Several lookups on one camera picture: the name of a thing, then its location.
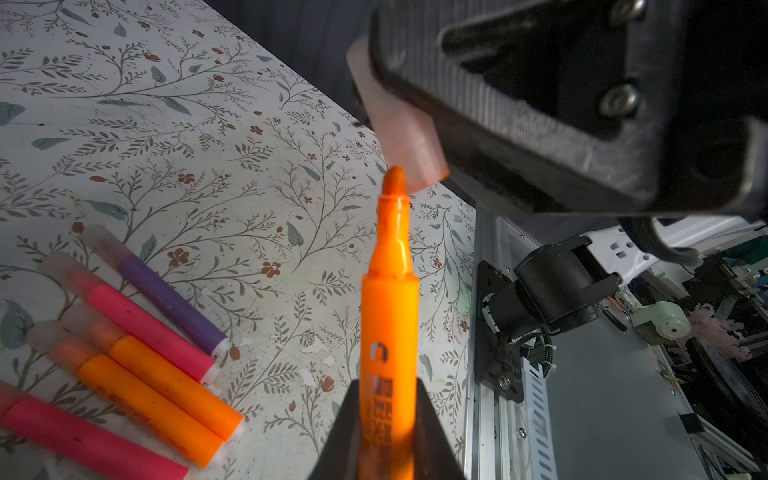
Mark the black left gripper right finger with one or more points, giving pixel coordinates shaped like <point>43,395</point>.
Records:
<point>434,458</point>

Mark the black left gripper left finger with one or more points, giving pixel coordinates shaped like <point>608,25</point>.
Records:
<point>339,457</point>

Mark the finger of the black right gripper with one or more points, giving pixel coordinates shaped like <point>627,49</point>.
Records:
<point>614,108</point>

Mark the purple marker pen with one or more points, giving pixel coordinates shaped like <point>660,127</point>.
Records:
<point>201,331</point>

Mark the bright orange marker pen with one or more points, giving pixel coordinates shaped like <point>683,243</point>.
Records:
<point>139,359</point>

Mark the yellow orange marker pen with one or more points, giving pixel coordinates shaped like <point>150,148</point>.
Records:
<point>130,394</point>

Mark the pink red marker pen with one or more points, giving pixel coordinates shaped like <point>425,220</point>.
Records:
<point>102,305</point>

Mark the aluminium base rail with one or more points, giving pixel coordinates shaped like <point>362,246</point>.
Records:
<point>573,379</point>

